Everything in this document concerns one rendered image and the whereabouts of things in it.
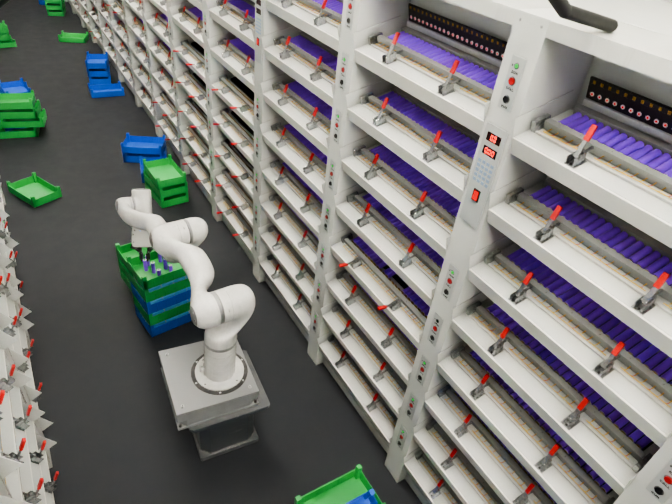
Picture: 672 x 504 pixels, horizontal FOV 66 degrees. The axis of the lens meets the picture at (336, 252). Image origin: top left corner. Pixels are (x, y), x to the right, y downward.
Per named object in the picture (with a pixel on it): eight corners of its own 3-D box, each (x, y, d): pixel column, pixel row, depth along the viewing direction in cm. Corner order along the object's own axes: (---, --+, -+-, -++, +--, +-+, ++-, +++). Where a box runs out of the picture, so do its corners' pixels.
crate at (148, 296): (146, 303, 249) (144, 290, 244) (129, 280, 261) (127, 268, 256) (202, 281, 266) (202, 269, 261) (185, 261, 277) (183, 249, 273)
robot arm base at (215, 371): (196, 394, 194) (195, 363, 183) (193, 355, 208) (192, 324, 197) (246, 388, 200) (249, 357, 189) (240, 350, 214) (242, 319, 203)
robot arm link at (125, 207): (135, 250, 215) (112, 209, 232) (172, 246, 225) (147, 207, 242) (138, 233, 210) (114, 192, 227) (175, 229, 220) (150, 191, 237)
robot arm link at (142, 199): (135, 219, 229) (155, 218, 235) (133, 190, 227) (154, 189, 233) (128, 217, 236) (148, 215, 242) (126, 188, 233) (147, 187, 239)
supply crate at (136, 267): (144, 290, 244) (142, 278, 240) (127, 268, 256) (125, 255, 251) (202, 269, 261) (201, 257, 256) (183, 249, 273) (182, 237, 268)
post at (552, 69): (397, 482, 214) (550, 20, 106) (384, 464, 221) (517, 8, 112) (433, 462, 224) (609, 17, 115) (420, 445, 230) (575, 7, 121)
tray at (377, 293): (419, 351, 179) (419, 335, 172) (331, 253, 218) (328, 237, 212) (464, 323, 185) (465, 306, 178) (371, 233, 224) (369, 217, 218)
